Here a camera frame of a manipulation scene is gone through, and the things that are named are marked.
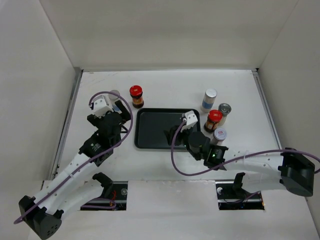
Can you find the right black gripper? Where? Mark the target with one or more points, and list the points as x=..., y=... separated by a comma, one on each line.
x=180, y=134

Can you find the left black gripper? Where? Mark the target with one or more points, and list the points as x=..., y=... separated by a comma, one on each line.
x=96, y=120

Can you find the silver-lid bead jar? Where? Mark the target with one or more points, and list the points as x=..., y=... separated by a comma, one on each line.
x=113, y=99
x=208, y=100

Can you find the black-cap clear bottle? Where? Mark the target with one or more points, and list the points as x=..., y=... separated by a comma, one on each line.
x=119, y=107

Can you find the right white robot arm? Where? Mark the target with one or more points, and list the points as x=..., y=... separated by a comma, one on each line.
x=277, y=169

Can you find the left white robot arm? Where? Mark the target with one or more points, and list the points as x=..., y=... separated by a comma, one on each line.
x=79, y=182

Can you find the red-white label lid jar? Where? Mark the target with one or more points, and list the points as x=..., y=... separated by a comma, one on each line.
x=219, y=135

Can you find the right red-lid chili sauce jar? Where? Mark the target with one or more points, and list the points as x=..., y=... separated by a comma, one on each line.
x=213, y=118

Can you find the red-lid chili sauce jar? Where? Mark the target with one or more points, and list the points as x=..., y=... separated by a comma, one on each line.
x=136, y=93
x=213, y=118

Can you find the black rectangular tray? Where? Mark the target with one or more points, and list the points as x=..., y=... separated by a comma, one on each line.
x=151, y=124

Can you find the left red-lid chili sauce jar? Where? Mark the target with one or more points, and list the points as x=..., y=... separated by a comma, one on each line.
x=136, y=93

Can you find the silver-cap seasoning bottle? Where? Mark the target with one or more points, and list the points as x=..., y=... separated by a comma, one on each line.
x=225, y=110

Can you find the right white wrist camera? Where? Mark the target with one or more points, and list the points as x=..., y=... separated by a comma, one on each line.
x=189, y=119

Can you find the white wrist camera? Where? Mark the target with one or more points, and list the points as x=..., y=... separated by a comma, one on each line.
x=189, y=119
x=100, y=106

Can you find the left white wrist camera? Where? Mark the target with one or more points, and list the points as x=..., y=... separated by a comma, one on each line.
x=100, y=106

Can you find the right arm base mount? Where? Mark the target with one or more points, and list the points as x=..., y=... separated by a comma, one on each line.
x=231, y=196

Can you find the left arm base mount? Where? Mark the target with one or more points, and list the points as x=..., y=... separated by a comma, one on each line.
x=113, y=197

